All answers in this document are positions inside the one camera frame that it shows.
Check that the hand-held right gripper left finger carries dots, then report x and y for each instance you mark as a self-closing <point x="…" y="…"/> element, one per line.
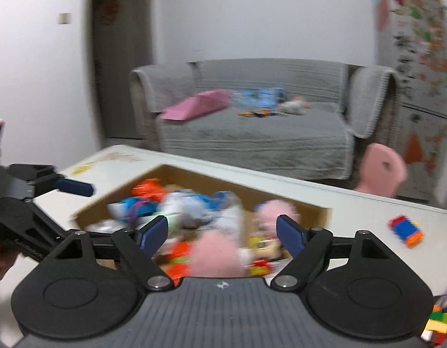
<point x="153" y="235"/>

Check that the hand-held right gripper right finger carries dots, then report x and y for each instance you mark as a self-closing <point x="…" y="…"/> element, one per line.
<point x="290" y="234"/>

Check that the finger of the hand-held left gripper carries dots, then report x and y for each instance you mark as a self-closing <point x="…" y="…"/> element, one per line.
<point x="46" y="234"/>
<point x="76" y="187"/>

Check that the yellow bow mouse toy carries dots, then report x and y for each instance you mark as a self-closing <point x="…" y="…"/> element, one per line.
<point x="261" y="250"/>

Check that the blue pink sock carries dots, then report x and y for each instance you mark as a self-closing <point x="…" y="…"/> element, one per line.
<point x="136" y="206"/>

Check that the cardboard box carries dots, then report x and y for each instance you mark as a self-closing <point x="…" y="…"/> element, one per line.
<point x="247" y="221"/>

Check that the orange plastic bag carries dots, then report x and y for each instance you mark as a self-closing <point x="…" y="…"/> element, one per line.
<point x="147" y="188"/>

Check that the white and blue sock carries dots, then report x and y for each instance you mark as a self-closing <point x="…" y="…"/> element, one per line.
<point x="194" y="206"/>

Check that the pink plush toy blue hat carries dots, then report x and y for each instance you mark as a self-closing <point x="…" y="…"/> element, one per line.
<point x="216" y="257"/>

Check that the white desktop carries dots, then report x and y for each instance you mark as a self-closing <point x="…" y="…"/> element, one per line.
<point x="354" y="206"/>

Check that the person's left hand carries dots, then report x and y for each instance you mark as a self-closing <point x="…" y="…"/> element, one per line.
<point x="2" y="264"/>

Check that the yellow sticker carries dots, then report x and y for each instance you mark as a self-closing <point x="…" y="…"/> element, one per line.
<point x="83" y="169"/>

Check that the grey sofa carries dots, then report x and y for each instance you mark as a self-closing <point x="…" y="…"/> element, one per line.
<point x="252" y="134"/>

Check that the pink chair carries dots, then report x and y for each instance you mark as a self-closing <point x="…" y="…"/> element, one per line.
<point x="379" y="170"/>

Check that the colourful block toy car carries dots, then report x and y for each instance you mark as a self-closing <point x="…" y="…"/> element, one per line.
<point x="404" y="230"/>

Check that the small orange toys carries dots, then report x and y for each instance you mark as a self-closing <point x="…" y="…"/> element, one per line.
<point x="258" y="113"/>

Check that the small doll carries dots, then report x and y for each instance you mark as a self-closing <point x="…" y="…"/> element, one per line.
<point x="294" y="106"/>

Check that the grey door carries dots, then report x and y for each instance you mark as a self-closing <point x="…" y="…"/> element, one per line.
<point x="122" y="61"/>

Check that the pink cushion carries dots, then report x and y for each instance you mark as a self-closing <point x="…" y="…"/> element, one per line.
<point x="198" y="105"/>

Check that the blue toy set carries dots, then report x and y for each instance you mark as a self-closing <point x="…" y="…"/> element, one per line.
<point x="261" y="98"/>

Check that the colourful brick stack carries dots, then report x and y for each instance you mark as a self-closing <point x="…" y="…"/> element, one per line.
<point x="439" y="324"/>

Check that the red door decoration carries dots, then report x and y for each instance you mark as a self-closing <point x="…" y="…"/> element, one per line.
<point x="109" y="11"/>

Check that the fridge with stickers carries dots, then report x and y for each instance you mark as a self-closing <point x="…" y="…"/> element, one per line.
<point x="419" y="79"/>

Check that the light switch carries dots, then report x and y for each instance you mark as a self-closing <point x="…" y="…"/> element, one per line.
<point x="64" y="18"/>

